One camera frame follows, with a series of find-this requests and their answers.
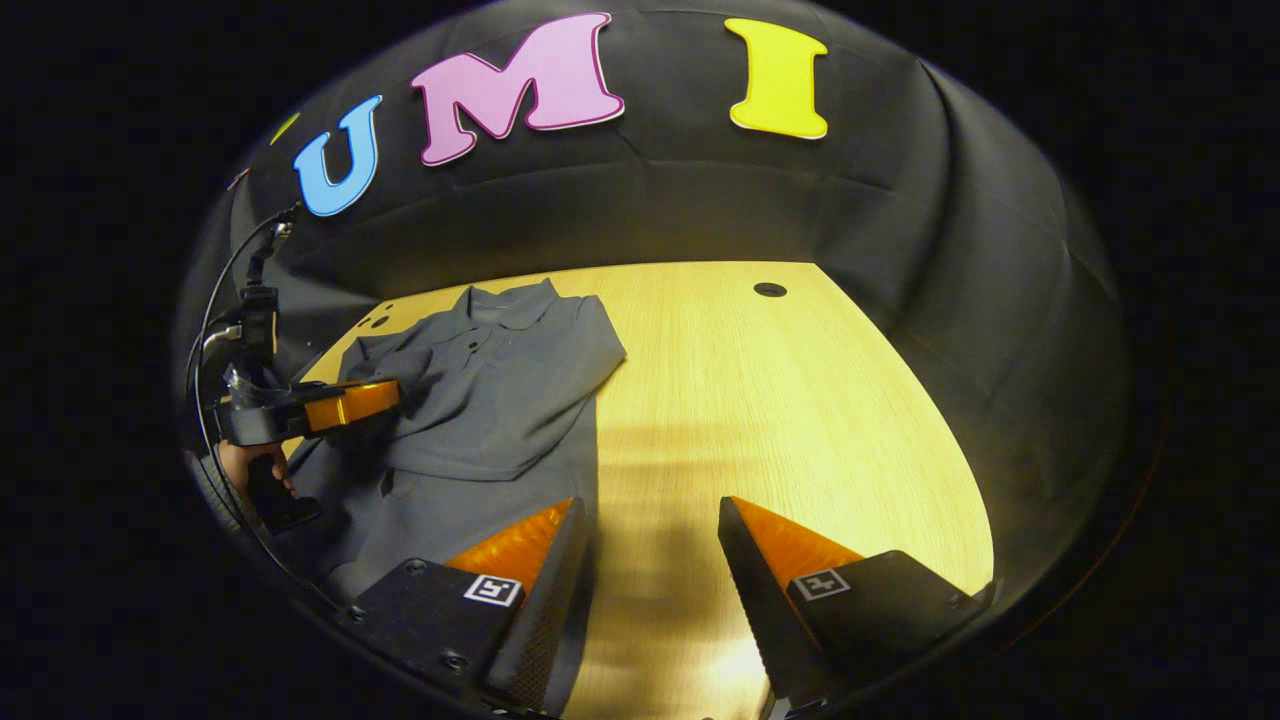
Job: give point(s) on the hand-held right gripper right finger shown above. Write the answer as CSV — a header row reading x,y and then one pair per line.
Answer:
x,y
755,600

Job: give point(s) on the black backdrop cloth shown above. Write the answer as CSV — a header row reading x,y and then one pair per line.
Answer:
x,y
700,200

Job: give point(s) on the grey polo shirt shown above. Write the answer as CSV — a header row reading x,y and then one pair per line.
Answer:
x,y
500,400

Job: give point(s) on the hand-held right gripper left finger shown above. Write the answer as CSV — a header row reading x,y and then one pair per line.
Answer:
x,y
545,620

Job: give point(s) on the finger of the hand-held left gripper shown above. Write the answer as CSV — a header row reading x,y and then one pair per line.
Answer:
x,y
350,403

